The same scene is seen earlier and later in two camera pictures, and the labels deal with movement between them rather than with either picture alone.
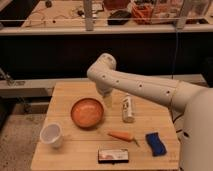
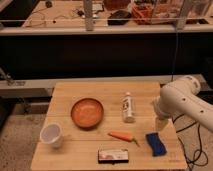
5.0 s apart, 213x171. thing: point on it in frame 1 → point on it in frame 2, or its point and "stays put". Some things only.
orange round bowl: [87, 112] stays put
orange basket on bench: [143, 14] stays put
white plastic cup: [51, 134] stays put
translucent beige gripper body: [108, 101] → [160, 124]
